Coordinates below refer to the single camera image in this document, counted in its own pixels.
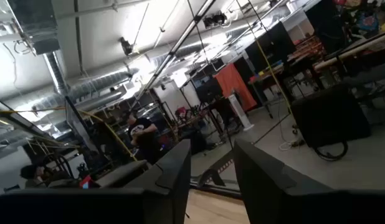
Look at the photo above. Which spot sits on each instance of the silver ribbed ventilation duct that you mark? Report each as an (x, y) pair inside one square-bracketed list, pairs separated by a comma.
[(99, 84), (55, 73)]

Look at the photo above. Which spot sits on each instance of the orange hanging cloth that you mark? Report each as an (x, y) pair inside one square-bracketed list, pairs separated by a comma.
[(234, 87)]

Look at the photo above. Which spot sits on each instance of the black partition panel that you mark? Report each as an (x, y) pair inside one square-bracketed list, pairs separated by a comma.
[(273, 43), (325, 25)]

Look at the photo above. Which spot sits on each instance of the grey ceiling air unit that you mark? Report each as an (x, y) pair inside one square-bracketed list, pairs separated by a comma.
[(33, 21)]

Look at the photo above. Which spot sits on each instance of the black ceiling mounted device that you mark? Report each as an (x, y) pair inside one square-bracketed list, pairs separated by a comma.
[(126, 46), (215, 19)]

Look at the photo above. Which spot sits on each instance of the white tower fan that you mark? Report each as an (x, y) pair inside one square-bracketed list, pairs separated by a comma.
[(240, 112)]

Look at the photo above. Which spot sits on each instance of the cluttered work table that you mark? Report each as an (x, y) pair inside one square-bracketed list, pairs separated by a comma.
[(300, 57)]

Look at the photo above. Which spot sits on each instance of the black aluminium table frame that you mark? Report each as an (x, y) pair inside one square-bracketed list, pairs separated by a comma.
[(217, 188)]

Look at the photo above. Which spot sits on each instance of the long ceiling light track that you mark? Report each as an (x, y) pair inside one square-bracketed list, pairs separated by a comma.
[(177, 46)]

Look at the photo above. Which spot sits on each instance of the long beige tube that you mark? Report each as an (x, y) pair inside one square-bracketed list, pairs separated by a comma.
[(351, 51)]

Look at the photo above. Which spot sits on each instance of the large black box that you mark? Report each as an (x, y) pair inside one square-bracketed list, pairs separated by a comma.
[(331, 116)]

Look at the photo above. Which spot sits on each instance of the black frame bracket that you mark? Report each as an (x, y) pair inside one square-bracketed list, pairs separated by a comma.
[(211, 174)]

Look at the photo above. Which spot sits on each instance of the hazard striped black mat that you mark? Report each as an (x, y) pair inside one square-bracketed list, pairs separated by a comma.
[(225, 166)]

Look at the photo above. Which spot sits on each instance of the black monitor on stand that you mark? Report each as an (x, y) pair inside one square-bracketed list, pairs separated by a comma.
[(208, 90)]

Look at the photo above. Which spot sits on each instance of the person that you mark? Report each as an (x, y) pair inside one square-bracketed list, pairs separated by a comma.
[(141, 130), (30, 174)]

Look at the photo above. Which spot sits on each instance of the black desk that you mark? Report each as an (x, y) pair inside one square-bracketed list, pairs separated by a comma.
[(121, 174)]

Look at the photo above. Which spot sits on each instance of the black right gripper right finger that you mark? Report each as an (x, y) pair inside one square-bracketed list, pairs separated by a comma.
[(304, 208)]

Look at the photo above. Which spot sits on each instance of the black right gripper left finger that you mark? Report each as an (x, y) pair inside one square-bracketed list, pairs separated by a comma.
[(86, 208)]

